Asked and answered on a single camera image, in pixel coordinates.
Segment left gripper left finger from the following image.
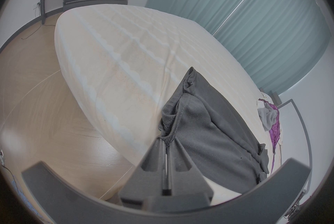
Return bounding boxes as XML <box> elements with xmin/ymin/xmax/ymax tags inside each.
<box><xmin>119</xmin><ymin>137</ymin><xmax>167</xmax><ymax>209</ymax></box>

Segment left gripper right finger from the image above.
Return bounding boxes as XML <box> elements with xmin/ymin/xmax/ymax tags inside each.
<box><xmin>166</xmin><ymin>138</ymin><xmax>214</xmax><ymax>202</ymax></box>

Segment black garment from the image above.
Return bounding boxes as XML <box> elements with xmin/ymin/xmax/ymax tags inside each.
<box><xmin>158</xmin><ymin>66</ymin><xmax>270</xmax><ymax>195</ymax></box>

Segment bed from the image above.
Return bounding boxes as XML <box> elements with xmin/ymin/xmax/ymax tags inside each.
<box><xmin>53</xmin><ymin>4</ymin><xmax>312</xmax><ymax>205</ymax></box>

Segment purple satin garment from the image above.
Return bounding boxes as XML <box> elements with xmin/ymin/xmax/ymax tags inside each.
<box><xmin>258</xmin><ymin>98</ymin><xmax>283</xmax><ymax>155</ymax></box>

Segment grey garment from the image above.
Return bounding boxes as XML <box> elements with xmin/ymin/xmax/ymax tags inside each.
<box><xmin>257</xmin><ymin>103</ymin><xmax>279</xmax><ymax>132</ymax></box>

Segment grey bedside table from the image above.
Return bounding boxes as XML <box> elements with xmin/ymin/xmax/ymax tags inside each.
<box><xmin>261</xmin><ymin>90</ymin><xmax>282</xmax><ymax>107</ymax></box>

